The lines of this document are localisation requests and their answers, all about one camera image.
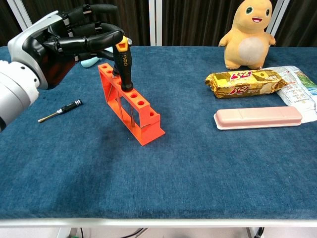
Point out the gold biscuit pack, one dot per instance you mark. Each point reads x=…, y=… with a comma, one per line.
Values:
x=245, y=84

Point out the pink pencil case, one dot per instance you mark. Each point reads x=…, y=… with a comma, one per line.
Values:
x=257, y=116

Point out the dark pleated curtain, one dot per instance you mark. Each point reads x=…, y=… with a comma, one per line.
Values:
x=302, y=22
x=6, y=27
x=193, y=22
x=136, y=19

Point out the grey black handled tool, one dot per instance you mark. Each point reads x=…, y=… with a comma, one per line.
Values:
x=114, y=73

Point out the small black nut driver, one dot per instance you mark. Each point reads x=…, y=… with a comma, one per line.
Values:
x=69, y=106

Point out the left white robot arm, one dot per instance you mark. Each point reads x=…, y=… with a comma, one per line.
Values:
x=15, y=91

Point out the light blue toy hammer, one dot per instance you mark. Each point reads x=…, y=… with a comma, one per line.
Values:
x=88, y=64

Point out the white frame post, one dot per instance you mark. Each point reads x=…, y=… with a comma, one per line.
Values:
x=155, y=22
x=278, y=15
x=18, y=15

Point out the yellow plush toy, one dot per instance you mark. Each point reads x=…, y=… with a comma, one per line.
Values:
x=247, y=44

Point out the orange tool rack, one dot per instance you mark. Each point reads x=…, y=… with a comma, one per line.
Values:
x=148, y=131

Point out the white table leg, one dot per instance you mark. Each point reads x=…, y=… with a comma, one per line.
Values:
x=64, y=233
x=251, y=233

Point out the black orange flathead screwdriver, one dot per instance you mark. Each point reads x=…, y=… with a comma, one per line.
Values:
x=125, y=69

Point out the white crumpled snack packet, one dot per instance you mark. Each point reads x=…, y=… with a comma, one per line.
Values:
x=299, y=91

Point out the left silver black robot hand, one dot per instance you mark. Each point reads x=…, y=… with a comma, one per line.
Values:
x=49, y=44

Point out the blue table cloth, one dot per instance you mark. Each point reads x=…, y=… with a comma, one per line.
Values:
x=173, y=173

